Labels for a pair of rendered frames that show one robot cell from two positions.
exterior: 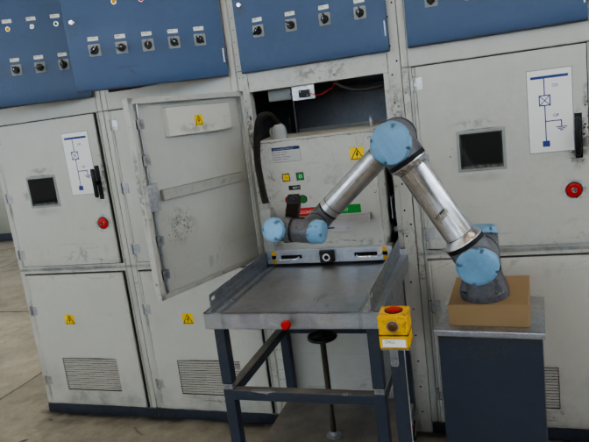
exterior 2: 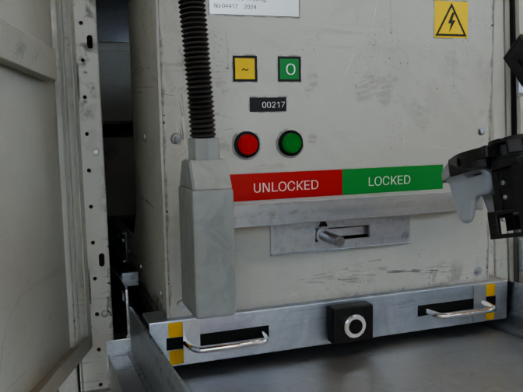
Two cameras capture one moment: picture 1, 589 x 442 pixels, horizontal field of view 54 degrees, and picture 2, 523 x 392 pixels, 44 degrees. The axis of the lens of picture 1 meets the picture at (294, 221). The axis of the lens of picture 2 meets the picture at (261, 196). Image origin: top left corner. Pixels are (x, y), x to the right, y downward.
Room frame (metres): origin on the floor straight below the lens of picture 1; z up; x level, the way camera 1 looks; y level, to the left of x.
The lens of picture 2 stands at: (1.70, 0.51, 1.09)
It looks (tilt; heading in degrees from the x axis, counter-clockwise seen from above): 3 degrees down; 322
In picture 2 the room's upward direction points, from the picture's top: 2 degrees counter-clockwise
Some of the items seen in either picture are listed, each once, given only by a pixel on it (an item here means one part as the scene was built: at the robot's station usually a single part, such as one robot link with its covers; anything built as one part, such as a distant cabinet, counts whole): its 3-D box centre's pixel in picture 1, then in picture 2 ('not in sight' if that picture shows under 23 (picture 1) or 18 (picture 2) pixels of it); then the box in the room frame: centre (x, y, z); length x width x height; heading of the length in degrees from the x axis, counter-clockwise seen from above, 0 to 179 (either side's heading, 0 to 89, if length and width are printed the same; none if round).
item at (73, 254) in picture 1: (131, 190); not in sight; (3.48, 0.96, 1.12); 1.35 x 0.70 x 2.25; 161
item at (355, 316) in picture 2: (327, 256); (351, 323); (2.30, -0.11, 0.87); 0.06 x 0.03 x 0.05; 71
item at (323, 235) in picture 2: not in sight; (329, 231); (2.31, -0.08, 0.99); 0.06 x 0.02 x 0.04; 161
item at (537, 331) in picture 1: (491, 315); not in sight; (1.76, -0.60, 0.74); 0.32 x 0.32 x 0.02; 66
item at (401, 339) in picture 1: (394, 327); not in sight; (1.49, -0.24, 0.85); 0.08 x 0.08 x 0.10; 71
